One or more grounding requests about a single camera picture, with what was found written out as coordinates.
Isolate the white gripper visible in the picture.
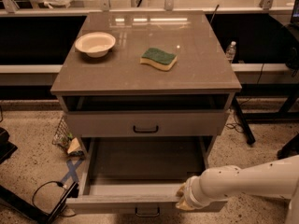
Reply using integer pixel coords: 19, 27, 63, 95
176, 176, 205, 211

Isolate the grey drawer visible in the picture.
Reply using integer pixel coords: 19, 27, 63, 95
65, 112, 228, 137
65, 136, 228, 218

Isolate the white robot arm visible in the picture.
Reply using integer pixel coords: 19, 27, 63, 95
176, 155, 299, 224

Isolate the grey top drawer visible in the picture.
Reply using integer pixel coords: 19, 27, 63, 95
65, 112, 228, 137

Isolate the grey drawer cabinet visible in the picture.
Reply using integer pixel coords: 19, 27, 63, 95
51, 11, 241, 154

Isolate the black table leg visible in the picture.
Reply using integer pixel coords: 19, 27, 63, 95
232, 97, 255, 145

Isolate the blue tape cross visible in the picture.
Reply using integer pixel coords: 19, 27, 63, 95
61, 159, 83, 184

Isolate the black office chair base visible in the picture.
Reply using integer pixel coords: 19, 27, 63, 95
278, 134, 299, 160

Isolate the green yellow sponge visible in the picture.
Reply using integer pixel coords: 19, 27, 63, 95
140, 48, 178, 71

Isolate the clear plastic water bottle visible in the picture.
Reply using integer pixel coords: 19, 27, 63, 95
225, 41, 236, 63

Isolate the black floor stand leg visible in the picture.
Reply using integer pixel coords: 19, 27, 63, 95
0, 182, 78, 224

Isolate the white paper bowl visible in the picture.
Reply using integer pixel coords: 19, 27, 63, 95
75, 32, 116, 58

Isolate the black equipment left edge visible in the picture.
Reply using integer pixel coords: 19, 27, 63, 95
0, 128, 18, 163

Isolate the black cable on floor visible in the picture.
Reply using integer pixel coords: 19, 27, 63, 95
31, 180, 78, 218

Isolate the wire mesh waste basket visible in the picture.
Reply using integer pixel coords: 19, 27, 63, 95
52, 117, 84, 157

